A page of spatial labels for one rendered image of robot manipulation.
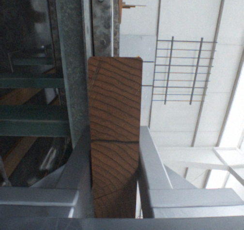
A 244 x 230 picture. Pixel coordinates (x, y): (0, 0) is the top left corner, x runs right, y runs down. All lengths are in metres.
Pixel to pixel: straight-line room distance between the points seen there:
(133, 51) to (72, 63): 5.56
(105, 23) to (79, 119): 0.17
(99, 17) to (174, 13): 6.37
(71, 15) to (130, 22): 6.12
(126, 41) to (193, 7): 2.55
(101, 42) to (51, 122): 0.26
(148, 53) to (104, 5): 5.60
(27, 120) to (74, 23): 0.31
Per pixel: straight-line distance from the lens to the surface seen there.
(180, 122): 7.77
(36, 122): 0.50
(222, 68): 7.56
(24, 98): 1.73
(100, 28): 0.31
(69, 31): 0.28
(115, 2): 0.95
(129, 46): 5.81
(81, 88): 0.29
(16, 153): 1.67
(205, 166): 7.95
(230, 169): 8.21
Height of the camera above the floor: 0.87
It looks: 1 degrees up
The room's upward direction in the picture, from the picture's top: 91 degrees clockwise
